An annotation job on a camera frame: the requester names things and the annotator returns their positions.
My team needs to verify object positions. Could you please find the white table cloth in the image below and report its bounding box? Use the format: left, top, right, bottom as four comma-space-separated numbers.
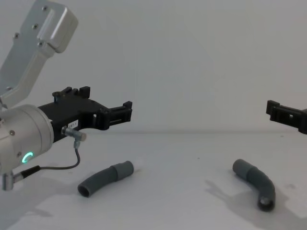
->
0, 130, 307, 230

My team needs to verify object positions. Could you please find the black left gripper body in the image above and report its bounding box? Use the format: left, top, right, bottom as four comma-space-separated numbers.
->
37, 95, 107, 144

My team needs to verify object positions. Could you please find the white curtain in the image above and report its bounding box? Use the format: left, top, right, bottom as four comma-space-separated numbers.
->
0, 0, 307, 135

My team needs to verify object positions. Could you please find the grey curved pipe piece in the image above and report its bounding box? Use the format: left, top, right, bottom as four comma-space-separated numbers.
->
232, 159, 276, 212
77, 161, 134, 199

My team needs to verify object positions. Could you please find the thin dark wrist cable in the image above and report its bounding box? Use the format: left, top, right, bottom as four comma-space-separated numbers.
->
13, 126, 88, 179

